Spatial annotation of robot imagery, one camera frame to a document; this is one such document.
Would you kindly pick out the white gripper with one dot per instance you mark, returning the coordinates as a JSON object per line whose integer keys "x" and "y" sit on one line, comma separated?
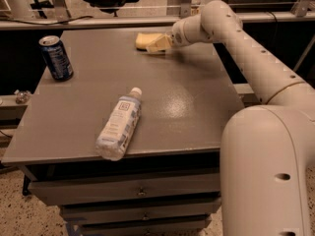
{"x": 176, "y": 33}

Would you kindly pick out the yellow sponge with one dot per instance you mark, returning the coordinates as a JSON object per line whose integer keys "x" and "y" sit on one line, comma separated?
{"x": 143, "y": 40}

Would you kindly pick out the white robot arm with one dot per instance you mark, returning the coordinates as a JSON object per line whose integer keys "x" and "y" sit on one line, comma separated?
{"x": 265, "y": 149}

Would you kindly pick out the blue pepsi can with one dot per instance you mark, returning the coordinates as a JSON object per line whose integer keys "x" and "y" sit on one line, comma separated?
{"x": 56, "y": 58}

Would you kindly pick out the clear plastic water bottle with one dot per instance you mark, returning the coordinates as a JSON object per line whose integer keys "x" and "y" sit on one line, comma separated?
{"x": 114, "y": 138}

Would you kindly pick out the grey drawer cabinet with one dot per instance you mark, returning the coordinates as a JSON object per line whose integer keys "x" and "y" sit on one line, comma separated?
{"x": 130, "y": 145}

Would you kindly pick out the small shiny object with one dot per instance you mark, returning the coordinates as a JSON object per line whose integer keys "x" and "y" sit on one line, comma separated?
{"x": 22, "y": 97}

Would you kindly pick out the middle grey drawer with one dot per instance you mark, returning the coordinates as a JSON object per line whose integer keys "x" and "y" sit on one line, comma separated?
{"x": 141, "y": 211}

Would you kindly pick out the grey drawer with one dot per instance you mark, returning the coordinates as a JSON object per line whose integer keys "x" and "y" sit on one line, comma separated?
{"x": 87, "y": 191}
{"x": 145, "y": 228}
{"x": 141, "y": 211}

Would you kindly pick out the top grey drawer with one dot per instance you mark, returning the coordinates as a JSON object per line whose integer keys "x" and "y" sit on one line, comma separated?
{"x": 87, "y": 191}

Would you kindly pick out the bottom grey drawer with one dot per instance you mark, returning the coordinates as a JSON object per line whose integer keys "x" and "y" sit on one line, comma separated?
{"x": 145, "y": 228}

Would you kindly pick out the grey metal rail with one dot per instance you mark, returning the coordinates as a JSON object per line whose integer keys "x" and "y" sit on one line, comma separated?
{"x": 84, "y": 23}

